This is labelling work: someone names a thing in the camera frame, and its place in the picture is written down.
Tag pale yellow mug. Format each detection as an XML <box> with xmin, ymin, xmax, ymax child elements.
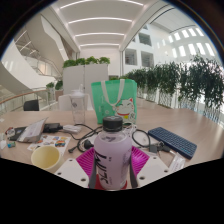
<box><xmin>30</xmin><ymin>145</ymin><xmax>64</xmax><ymax>174</ymax></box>

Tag black chair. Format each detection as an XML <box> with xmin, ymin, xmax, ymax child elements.
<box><xmin>23</xmin><ymin>99</ymin><xmax>40</xmax><ymax>112</ymax></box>

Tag open book with dark cover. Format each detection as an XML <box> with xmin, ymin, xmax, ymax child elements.
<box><xmin>9</xmin><ymin>117</ymin><xmax>49</xmax><ymax>144</ymax></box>

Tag white cabinet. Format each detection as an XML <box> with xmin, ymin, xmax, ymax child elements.
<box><xmin>62</xmin><ymin>63</ymin><xmax>110</xmax><ymax>98</ymax></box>

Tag clear plastic shaker bottle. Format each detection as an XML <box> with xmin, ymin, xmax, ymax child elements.
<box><xmin>68</xmin><ymin>88</ymin><xmax>88</xmax><ymax>125</ymax></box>

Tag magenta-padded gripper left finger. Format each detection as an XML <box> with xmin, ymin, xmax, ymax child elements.
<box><xmin>54</xmin><ymin>147</ymin><xmax>98</xmax><ymax>190</ymax></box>

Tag lilac drink bottle black cap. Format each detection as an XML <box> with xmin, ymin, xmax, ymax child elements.
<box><xmin>93</xmin><ymin>115</ymin><xmax>133</xmax><ymax>191</ymax></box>

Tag row of green hedge plants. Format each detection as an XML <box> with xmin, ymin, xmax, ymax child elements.
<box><xmin>124</xmin><ymin>54</ymin><xmax>224</xmax><ymax>121</ymax></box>

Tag green plants atop cabinet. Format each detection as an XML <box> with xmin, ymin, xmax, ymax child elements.
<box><xmin>62</xmin><ymin>55</ymin><xmax>111</xmax><ymax>69</ymax></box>

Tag white chair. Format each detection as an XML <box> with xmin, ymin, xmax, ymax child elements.
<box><xmin>58</xmin><ymin>94</ymin><xmax>94</xmax><ymax>112</ymax></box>

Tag clear plastic packet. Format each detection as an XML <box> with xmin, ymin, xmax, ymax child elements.
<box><xmin>168</xmin><ymin>153</ymin><xmax>186</xmax><ymax>173</ymax></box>

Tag glass railing with wooden handrail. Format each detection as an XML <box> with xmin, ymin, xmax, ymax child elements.
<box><xmin>0</xmin><ymin>87</ymin><xmax>56</xmax><ymax>114</ymax></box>

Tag green tote bag cat print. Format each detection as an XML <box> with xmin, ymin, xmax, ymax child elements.
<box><xmin>91</xmin><ymin>78</ymin><xmax>138</xmax><ymax>125</ymax></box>

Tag black charger block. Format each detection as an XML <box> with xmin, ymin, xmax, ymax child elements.
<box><xmin>43</xmin><ymin>122</ymin><xmax>63</xmax><ymax>134</ymax></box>

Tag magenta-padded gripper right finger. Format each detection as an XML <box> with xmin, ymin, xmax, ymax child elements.
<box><xmin>128</xmin><ymin>145</ymin><xmax>171</xmax><ymax>190</ymax></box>

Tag dark blue keyboard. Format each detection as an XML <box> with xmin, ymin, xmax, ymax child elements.
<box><xmin>147</xmin><ymin>126</ymin><xmax>198</xmax><ymax>160</ymax></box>

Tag looped black cable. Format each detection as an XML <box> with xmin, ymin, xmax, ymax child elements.
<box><xmin>131</xmin><ymin>128</ymin><xmax>152</xmax><ymax>149</ymax></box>

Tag colourful sticker sheet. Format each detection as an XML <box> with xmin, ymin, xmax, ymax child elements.
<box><xmin>27</xmin><ymin>134</ymin><xmax>72</xmax><ymax>156</ymax></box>

